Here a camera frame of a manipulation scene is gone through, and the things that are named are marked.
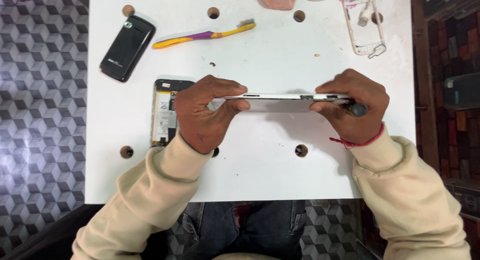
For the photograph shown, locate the red wrist thread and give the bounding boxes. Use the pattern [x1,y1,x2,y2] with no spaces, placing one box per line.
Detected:
[329,122,386,150]

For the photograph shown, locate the white phone frame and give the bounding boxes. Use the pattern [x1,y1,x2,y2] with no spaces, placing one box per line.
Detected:
[343,0,387,57]

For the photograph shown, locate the small metal bracket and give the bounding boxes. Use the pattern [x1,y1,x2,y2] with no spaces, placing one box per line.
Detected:
[368,43,387,59]

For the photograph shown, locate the person's blue jeans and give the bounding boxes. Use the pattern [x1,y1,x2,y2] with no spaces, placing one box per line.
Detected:
[181,200,307,260]

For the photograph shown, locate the person's right hand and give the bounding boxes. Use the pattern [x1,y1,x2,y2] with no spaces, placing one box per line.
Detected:
[309,68,390,145]

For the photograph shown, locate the yellow purple toothbrush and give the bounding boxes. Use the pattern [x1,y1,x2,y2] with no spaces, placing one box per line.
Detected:
[152,19,257,49]

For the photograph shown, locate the dark handled screwdriver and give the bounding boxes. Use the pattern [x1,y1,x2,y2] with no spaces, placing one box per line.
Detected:
[344,102,368,117]

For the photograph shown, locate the silver phone back cover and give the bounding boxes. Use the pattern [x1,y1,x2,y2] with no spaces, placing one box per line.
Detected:
[210,93,355,113]

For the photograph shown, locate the black mobile phone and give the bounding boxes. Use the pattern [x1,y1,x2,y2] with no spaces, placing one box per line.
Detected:
[99,15,157,83]

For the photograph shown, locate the white usb cable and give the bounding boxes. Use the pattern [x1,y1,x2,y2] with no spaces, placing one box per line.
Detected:
[299,0,374,27]

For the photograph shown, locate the opened smartphone with battery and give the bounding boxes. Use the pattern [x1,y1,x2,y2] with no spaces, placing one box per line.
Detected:
[150,79,196,148]

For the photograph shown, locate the person's left hand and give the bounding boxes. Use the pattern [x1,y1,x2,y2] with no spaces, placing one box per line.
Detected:
[173,75,251,155]

